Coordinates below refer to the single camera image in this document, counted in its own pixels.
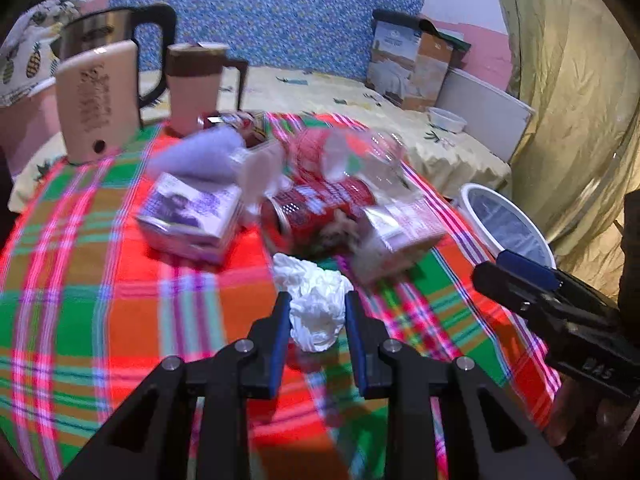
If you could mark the red drink can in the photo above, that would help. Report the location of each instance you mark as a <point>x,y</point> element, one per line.
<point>315,217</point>

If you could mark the white trash bin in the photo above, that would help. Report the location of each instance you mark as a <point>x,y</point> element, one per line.
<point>501,225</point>

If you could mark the pink brown lidded mug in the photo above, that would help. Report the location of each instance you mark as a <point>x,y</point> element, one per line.
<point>193,75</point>

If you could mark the olive green curtain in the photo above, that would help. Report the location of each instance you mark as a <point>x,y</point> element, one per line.
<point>579,155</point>

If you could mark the bedding product box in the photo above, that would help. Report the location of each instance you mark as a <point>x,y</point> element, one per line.
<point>410,58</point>

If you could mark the clear crushed plastic bottle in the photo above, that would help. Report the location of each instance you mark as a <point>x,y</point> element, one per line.
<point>331,154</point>

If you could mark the pink storage bin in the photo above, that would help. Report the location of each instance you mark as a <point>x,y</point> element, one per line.
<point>27,124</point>

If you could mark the purple milk carton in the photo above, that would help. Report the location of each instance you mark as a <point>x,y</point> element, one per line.
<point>190,219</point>

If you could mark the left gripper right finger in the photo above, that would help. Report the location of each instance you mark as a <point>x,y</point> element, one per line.
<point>486,435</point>

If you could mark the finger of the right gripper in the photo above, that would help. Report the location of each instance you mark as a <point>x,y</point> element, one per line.
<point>556,307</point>
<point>530,267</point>

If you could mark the pink white small carton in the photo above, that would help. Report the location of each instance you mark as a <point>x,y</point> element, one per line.
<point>393,238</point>

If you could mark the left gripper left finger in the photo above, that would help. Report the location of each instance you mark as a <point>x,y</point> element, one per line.
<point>191,416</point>

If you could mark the white yogurt cup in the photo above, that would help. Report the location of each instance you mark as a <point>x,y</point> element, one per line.
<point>258,171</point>

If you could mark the blue floral headboard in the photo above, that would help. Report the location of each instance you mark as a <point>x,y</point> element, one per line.
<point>326,36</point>

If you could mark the white plastic bowl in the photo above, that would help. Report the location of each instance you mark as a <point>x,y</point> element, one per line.
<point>445,120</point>

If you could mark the cream electric kettle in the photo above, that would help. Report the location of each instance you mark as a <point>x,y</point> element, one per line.
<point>97,81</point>

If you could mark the red plaid tablecloth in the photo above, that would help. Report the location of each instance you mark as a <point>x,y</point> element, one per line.
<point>87,310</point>

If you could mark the red cartoon face can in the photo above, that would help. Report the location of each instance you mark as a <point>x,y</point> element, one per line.
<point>249,125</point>

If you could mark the yellow patterned bed sheet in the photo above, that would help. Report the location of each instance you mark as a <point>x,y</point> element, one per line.
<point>445,159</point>

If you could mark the pineapple print bedding pile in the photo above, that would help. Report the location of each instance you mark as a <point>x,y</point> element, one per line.
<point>27,56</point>

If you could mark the white panel board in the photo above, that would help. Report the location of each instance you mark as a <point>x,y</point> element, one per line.
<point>493,117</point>

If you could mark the white tissue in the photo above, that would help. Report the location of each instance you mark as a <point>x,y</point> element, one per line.
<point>317,307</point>

